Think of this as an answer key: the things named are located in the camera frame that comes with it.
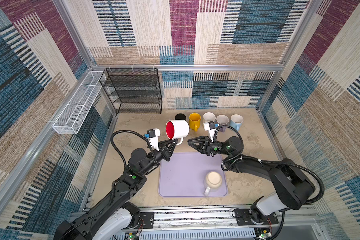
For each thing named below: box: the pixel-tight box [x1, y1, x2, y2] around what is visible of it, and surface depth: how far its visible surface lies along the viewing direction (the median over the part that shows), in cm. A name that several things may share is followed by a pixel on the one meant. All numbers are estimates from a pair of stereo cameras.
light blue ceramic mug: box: [230, 114, 244, 132], surface depth 103 cm
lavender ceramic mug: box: [216, 114, 230, 133], surface depth 107 cm
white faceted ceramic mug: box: [203, 112, 216, 123], surface depth 104 cm
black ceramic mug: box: [174, 113, 187, 121], surface depth 107 cm
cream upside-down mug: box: [203, 171, 222, 197], surface depth 79 cm
